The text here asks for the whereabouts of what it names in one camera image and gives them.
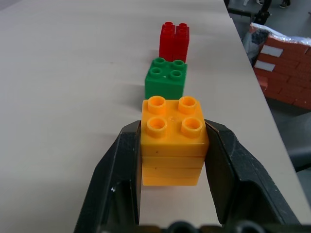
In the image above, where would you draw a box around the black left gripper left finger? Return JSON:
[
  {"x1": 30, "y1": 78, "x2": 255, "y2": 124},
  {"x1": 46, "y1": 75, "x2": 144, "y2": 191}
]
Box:
[{"x1": 73, "y1": 120, "x2": 142, "y2": 233}]

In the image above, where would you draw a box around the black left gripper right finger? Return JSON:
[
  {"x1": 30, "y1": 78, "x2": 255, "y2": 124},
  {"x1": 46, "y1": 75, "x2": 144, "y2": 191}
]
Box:
[{"x1": 203, "y1": 118, "x2": 302, "y2": 226}]

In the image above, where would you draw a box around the yellow studded building cube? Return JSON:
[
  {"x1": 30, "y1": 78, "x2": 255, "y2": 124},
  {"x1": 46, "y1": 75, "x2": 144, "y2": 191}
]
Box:
[{"x1": 140, "y1": 95, "x2": 210, "y2": 187}]

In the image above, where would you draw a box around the dark round stool seat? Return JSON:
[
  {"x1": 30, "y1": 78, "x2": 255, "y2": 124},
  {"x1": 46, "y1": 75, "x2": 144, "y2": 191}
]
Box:
[{"x1": 286, "y1": 143, "x2": 311, "y2": 173}]

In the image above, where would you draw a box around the orange brick pattern foam panel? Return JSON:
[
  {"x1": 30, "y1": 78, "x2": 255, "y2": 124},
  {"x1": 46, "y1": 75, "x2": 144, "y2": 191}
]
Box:
[{"x1": 252, "y1": 36, "x2": 311, "y2": 110}]

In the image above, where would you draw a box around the green studded building cube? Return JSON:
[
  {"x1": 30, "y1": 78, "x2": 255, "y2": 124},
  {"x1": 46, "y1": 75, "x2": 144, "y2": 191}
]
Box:
[{"x1": 144, "y1": 57, "x2": 188, "y2": 100}]

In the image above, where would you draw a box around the clear plastic wrap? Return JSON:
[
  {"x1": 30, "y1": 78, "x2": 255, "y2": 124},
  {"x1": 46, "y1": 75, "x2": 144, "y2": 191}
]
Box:
[{"x1": 242, "y1": 22, "x2": 311, "y2": 67}]

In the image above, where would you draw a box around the red studded building cube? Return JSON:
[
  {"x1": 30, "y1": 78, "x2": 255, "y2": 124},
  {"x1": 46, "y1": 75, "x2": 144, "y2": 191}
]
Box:
[{"x1": 159, "y1": 21, "x2": 190, "y2": 63}]

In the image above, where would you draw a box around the dark metal stand frame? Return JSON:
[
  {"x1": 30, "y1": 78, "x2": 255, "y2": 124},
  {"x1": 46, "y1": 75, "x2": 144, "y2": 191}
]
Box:
[{"x1": 224, "y1": 0, "x2": 273, "y2": 25}]

